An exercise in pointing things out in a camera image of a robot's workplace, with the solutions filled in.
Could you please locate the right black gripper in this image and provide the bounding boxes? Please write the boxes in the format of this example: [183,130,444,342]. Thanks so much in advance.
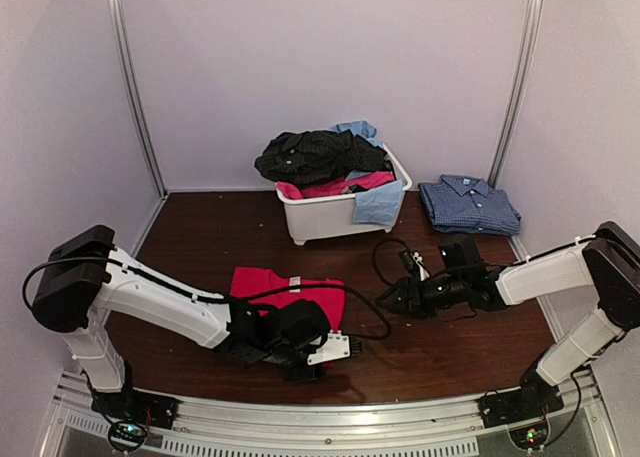
[376,275,468,321]

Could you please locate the red t-shirt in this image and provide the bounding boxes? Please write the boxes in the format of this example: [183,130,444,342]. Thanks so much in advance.
[226,267,346,348]

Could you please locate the black striped shirt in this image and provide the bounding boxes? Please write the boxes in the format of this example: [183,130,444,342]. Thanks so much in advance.
[254,130,387,187]

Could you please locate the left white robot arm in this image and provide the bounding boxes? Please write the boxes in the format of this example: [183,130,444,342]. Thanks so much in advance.
[21,225,330,421]

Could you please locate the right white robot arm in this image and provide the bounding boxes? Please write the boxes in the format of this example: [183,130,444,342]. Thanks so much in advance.
[376,221,639,419]

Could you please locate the white plastic laundry bin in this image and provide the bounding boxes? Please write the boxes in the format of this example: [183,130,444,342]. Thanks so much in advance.
[275,143,414,247]

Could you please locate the light blue shirt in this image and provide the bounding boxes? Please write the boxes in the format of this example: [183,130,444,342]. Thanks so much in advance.
[331,121,411,228]

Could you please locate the folded blue checkered shirt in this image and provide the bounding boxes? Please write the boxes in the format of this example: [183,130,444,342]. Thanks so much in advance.
[418,174,521,236]

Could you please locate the pink garment in bin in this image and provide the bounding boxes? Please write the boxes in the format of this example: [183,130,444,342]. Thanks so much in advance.
[276,171,395,200]

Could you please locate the right circuit board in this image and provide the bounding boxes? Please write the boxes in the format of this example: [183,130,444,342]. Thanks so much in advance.
[508,420,550,451]

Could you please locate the circuit board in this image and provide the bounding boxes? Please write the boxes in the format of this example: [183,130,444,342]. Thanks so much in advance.
[508,420,550,451]
[107,421,148,453]

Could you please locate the left circuit board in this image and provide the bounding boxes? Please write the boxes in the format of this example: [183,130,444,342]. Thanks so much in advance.
[107,421,148,453]

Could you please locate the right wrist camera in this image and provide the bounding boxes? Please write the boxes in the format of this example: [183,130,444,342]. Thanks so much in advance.
[399,250,430,281]

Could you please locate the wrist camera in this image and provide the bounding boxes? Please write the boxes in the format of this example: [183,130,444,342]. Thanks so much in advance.
[307,332,363,366]
[399,250,430,281]

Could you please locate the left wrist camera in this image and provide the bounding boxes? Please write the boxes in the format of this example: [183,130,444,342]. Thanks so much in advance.
[307,332,363,366]

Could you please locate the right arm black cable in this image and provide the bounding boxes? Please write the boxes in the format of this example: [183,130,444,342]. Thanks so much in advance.
[372,237,481,323]

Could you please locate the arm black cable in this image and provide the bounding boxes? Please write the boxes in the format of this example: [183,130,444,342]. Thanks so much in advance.
[22,256,392,343]
[372,237,481,323]

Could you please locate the front aluminium rail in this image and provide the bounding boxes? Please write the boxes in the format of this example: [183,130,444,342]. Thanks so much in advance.
[35,371,620,456]

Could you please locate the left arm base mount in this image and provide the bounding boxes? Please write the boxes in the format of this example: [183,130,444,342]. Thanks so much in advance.
[91,390,178,430]

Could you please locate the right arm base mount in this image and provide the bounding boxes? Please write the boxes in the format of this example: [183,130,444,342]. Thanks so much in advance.
[477,388,564,428]

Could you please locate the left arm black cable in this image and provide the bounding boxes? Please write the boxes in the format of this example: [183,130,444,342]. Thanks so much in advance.
[22,256,392,343]

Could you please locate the right aluminium frame post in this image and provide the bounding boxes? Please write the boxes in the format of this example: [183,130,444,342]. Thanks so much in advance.
[488,0,544,187]

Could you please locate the aluminium frame post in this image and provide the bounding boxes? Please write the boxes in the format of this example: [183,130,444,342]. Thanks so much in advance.
[107,0,168,199]
[488,0,544,187]

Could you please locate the left aluminium frame post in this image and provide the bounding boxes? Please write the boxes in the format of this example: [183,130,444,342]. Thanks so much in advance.
[107,0,168,199]

